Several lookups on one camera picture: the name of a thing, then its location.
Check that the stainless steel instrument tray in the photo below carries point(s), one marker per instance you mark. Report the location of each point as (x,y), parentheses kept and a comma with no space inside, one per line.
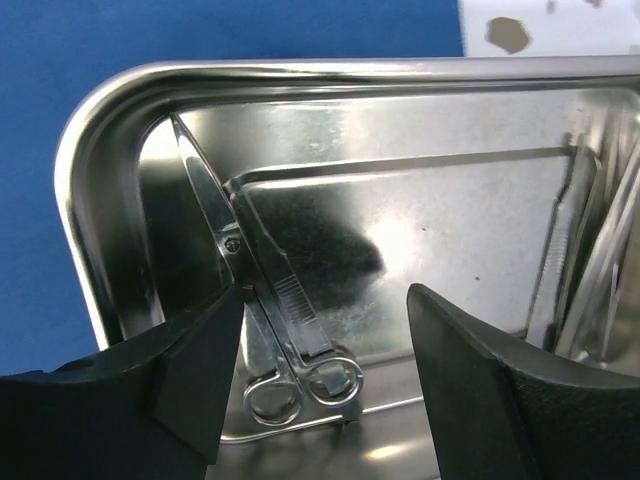
(371,176)

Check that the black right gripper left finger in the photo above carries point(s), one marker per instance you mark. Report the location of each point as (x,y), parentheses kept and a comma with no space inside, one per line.
(150,407)

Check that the blue surgical cloth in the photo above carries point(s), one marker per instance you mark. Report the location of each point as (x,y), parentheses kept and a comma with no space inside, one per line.
(61,60)

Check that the silver surgical scissors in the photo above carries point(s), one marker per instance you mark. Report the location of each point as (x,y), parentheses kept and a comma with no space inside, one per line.
(214,202)

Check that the silver tweezers in tray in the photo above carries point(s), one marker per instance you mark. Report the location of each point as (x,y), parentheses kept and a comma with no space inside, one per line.
(585,305)

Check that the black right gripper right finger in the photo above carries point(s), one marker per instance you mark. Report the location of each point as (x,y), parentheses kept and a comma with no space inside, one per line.
(501,408)

